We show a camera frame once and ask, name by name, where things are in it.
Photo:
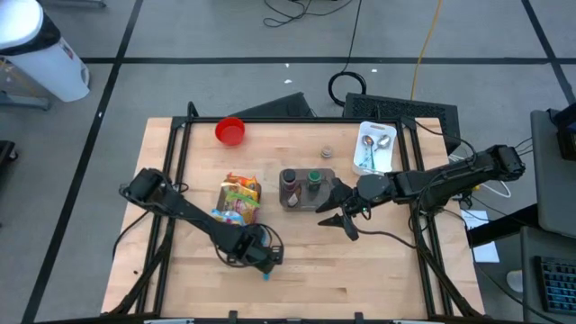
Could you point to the black computer tower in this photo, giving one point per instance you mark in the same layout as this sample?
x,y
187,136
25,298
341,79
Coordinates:
x,y
405,108

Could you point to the white paper sheet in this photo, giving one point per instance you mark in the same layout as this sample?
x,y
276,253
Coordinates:
x,y
488,254

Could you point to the backlit black keyboard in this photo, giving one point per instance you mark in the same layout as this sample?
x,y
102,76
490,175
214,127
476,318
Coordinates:
x,y
558,283

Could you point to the green label oregano jar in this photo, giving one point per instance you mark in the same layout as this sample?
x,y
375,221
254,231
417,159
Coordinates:
x,y
314,179

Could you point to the white plastic bin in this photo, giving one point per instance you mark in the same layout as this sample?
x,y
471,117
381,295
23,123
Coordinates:
x,y
387,162

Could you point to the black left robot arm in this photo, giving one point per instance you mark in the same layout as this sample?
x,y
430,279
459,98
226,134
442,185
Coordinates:
x,y
189,211

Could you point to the brown pouch white label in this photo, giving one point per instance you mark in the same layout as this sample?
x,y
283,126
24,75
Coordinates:
x,y
294,200

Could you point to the red plastic cup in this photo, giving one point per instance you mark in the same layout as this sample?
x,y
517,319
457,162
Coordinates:
x,y
230,131

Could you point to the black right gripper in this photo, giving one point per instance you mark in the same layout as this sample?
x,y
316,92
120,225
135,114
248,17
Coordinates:
x,y
353,207

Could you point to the yellow pink ramen packet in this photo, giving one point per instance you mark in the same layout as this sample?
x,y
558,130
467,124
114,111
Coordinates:
x,y
243,200

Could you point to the black slanted panel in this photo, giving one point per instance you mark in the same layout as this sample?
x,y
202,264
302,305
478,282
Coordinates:
x,y
279,108

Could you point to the purple jar black lid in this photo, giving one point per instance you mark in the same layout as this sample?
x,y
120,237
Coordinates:
x,y
289,177

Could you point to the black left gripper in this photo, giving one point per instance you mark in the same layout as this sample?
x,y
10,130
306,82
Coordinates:
x,y
261,249

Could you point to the teal plastic spoon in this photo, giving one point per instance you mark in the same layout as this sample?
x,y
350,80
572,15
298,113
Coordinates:
x,y
266,276

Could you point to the white trash can black liner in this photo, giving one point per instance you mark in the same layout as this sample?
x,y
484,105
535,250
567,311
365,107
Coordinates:
x,y
49,67

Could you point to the black aluminium table frame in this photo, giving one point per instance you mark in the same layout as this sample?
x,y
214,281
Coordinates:
x,y
288,120

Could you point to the grey metal stand base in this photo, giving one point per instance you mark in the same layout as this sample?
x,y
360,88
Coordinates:
x,y
27,102

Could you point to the white computer mouse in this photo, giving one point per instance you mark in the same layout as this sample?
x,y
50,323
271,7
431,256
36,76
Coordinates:
x,y
515,281

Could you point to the grey translucent plastic bin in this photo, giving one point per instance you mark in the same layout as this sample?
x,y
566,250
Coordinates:
x,y
219,202
326,184

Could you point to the black floor object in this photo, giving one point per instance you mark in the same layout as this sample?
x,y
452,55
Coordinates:
x,y
6,150

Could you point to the black desk foot bar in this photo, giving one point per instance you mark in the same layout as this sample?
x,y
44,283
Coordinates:
x,y
504,227

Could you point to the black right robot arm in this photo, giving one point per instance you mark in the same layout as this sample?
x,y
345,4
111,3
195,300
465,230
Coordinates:
x,y
450,180

